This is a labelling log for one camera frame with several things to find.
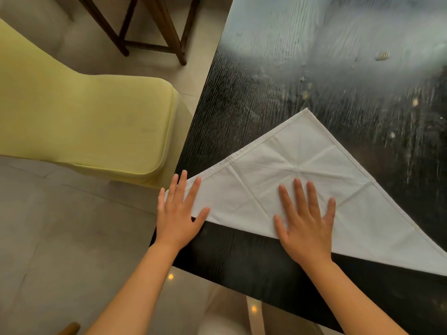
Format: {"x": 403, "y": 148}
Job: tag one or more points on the person's right hand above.
{"x": 307, "y": 237}

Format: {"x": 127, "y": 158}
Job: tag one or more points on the person's left hand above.
{"x": 174, "y": 223}

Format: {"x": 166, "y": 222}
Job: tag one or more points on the person's left little finger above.
{"x": 161, "y": 200}

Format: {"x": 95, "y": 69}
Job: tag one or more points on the person's right thumb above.
{"x": 280, "y": 227}

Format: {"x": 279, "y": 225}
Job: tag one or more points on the person's left middle finger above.
{"x": 181, "y": 188}

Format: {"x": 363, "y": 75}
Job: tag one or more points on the person's right middle finger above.
{"x": 300, "y": 197}

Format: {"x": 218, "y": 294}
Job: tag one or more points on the person's right little finger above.
{"x": 329, "y": 211}

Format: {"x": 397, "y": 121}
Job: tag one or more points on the person's left thumb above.
{"x": 202, "y": 217}

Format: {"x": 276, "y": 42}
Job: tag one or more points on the white cloth napkin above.
{"x": 349, "y": 191}

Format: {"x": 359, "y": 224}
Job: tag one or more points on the person's right forearm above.
{"x": 349, "y": 300}

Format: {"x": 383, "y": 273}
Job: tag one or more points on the person's left forearm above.
{"x": 136, "y": 296}

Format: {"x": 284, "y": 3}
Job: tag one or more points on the yellow covered chair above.
{"x": 87, "y": 118}

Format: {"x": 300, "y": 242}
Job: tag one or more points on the dark wooden chair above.
{"x": 164, "y": 27}

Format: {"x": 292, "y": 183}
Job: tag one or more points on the small yellow scrap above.
{"x": 382, "y": 56}

